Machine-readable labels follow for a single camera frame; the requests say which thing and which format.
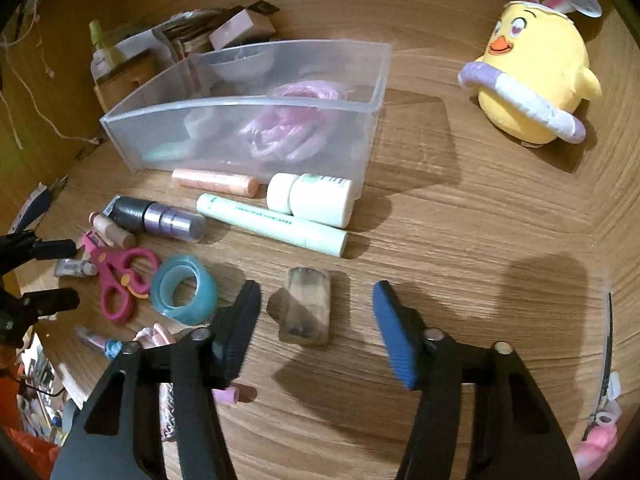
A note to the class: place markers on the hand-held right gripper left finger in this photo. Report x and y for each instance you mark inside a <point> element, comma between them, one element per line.
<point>237,330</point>

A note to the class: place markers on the peach cosmetic tube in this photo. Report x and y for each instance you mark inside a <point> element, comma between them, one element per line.
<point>215,182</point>

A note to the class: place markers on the small clear glitter bottle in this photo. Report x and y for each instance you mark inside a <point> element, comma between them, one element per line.
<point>75,267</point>

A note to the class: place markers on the white cream bottle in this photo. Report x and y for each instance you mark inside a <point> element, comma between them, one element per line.
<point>320,200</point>

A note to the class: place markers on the small pink tube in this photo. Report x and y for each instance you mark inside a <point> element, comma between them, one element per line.
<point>240,392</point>

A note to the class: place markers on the blue tape roll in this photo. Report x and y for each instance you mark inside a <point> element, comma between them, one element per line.
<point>205,295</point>

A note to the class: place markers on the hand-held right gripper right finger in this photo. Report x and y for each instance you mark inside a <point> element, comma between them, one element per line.
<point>395,330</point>

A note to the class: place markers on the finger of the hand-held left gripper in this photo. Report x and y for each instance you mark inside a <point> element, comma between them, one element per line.
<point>52,249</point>
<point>52,302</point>

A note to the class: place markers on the mint compact case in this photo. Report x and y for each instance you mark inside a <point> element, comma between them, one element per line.
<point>170,151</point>

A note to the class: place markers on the clear plastic bin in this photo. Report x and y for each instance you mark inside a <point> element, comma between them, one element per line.
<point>370,85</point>

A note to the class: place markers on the green spray bottle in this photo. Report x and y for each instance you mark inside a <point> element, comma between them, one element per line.
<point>102,45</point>

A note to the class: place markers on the blue pink pen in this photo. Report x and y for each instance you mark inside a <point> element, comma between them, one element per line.
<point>100,342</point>

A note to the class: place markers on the clear plastic bowl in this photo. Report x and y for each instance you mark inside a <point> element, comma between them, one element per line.
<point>240,67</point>

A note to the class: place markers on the stack of books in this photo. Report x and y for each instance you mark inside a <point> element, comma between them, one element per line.
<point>185,35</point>

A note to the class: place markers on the pink box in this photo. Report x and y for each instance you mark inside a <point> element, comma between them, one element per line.
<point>240,27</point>

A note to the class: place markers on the pink scissors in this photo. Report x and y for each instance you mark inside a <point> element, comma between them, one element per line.
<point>107,270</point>

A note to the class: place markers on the mint green tube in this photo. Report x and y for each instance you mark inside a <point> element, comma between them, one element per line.
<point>270,225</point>

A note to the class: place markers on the black headband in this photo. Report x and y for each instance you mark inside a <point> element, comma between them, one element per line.
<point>609,330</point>

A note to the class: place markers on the beige concealer tube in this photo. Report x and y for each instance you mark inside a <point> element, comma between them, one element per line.
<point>112,230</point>

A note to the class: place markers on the pink hair clips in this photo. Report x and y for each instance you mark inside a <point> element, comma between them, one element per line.
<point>160,335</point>

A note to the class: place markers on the white tape roll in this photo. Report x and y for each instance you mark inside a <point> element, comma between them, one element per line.
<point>199,122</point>

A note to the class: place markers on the white plastic clip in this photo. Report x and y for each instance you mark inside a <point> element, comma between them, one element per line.
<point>611,387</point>

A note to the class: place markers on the purple black bottle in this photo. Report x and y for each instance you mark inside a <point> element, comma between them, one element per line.
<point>165,220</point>

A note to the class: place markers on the blue white packet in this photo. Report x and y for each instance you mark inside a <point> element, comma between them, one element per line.
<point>35,205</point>

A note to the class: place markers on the yellow chick plush toy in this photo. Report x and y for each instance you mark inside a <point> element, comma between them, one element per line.
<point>540,60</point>

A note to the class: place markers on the white lotion bottle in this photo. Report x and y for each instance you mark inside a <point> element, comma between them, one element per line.
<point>99,69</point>

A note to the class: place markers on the pink soft item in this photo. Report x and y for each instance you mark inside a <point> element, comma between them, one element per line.
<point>595,447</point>

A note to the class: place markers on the orange cloth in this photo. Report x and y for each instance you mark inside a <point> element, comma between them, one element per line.
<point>27,452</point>

